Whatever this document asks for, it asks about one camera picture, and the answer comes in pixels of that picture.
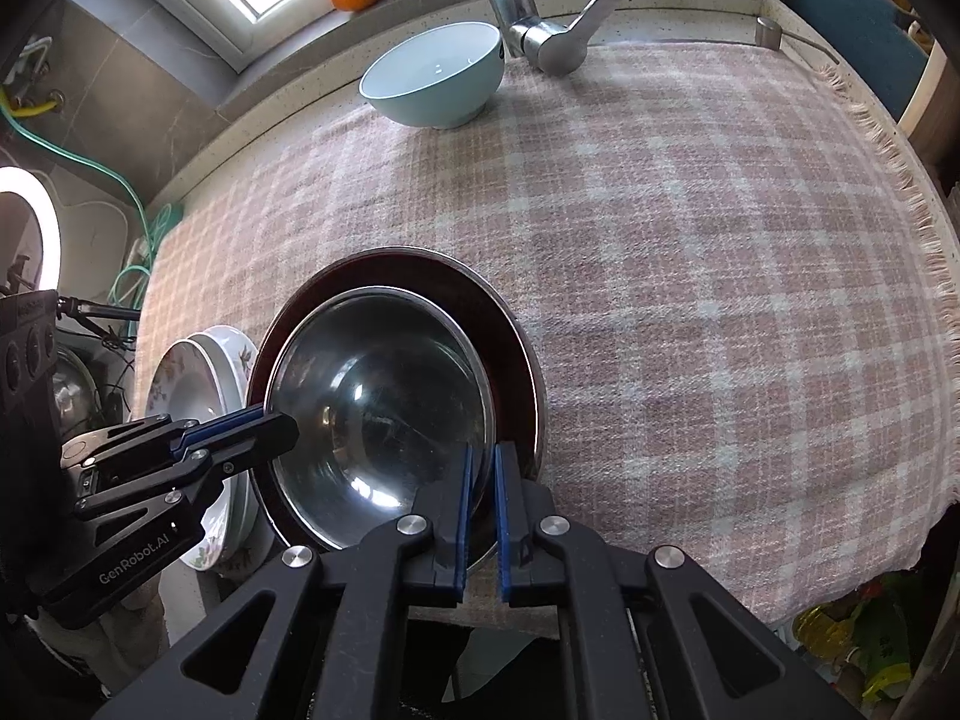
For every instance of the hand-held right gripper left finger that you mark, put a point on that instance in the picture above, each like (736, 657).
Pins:
(465, 514)

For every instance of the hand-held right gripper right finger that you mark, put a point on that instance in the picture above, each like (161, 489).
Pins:
(504, 521)

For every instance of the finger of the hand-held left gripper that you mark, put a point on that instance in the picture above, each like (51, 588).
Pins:
(217, 424)
(255, 439)

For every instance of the small pink floral plate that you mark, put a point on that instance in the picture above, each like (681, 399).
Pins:
(172, 386)

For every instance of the large pink floral plate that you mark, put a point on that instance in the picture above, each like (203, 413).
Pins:
(238, 367)

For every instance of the red steel bowl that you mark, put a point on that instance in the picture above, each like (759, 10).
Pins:
(367, 405)

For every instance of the large steel bowl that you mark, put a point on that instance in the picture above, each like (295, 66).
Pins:
(499, 330)

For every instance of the black tripod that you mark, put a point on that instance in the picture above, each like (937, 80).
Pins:
(97, 309)

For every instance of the pink checked cloth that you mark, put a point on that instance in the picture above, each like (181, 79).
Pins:
(675, 315)

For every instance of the yellow green plastic bag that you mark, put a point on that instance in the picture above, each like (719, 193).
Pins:
(862, 637)

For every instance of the light blue bowl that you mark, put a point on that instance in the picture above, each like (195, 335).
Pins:
(435, 71)

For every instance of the chrome faucet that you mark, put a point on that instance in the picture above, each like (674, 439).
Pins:
(544, 41)

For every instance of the small chrome knob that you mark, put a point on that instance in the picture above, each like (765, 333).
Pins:
(769, 34)

